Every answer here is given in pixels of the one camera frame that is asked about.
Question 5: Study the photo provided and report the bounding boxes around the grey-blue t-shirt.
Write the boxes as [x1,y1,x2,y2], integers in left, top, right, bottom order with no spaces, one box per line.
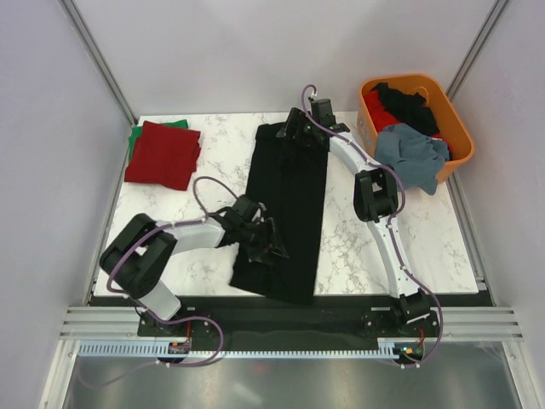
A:
[375,124,450,195]

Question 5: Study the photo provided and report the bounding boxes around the black garment in tub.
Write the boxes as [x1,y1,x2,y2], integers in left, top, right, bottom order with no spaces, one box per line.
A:
[369,81,441,136]

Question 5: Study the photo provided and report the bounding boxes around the folded red t-shirt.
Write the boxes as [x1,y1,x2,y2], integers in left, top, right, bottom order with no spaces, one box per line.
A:
[124,121,201,191]

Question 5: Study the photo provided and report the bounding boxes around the aluminium frame post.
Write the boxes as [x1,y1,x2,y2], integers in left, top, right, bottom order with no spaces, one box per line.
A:
[445,0,512,106]
[59,0,138,125]

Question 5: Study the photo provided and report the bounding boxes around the red garment in tub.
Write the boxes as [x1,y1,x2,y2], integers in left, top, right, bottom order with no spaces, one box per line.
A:
[364,89,446,141]

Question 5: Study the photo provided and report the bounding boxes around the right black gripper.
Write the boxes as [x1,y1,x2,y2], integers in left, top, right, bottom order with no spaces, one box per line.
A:
[276,109,318,151]

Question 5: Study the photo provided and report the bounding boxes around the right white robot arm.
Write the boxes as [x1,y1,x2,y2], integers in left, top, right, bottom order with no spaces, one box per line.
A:
[277,99,443,336]

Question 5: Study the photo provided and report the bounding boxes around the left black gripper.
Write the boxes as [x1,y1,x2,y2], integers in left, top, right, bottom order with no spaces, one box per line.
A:
[238,218,288,266]

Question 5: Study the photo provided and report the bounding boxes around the left aluminium frame post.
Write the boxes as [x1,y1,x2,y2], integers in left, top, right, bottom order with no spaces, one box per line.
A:
[59,0,138,125]

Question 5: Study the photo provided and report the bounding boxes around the orange plastic tub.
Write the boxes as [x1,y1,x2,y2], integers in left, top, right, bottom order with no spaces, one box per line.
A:
[357,73,474,183]

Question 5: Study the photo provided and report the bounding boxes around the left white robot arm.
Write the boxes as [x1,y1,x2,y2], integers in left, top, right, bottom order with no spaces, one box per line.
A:
[99,195,289,335]

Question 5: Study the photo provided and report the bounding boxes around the right aluminium frame post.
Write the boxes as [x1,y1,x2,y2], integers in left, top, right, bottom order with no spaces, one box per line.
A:
[445,0,512,106]

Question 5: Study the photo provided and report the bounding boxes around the folded green t-shirt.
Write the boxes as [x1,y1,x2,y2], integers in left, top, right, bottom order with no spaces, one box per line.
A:
[129,119,189,160]

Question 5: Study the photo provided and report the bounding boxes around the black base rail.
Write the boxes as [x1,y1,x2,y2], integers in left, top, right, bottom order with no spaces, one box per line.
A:
[137,295,440,352]

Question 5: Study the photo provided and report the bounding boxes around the white slotted cable duct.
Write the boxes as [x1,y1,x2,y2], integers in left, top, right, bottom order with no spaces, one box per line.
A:
[77,340,416,360]

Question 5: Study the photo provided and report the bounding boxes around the black t-shirt blue logo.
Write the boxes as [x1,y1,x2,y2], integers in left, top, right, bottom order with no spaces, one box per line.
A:
[229,123,328,306]

